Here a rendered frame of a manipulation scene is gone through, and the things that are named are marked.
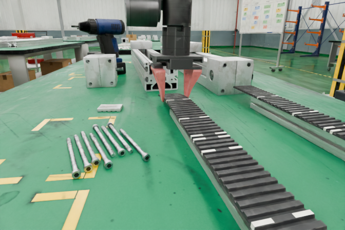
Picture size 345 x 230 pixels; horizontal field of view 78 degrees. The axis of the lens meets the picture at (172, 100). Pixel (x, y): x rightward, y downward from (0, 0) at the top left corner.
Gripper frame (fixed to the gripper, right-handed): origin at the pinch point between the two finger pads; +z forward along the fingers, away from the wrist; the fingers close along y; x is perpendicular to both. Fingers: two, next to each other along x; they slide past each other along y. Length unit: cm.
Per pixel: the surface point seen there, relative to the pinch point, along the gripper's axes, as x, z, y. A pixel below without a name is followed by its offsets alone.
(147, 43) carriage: -75, -8, -3
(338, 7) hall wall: -707, -135, -849
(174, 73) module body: -17.6, -2.2, -4.3
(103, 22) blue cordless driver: -47, -17, 17
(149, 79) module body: -17.6, -0.5, 3.3
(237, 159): 25.7, -0.3, -0.7
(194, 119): 13.7, -0.3, 0.0
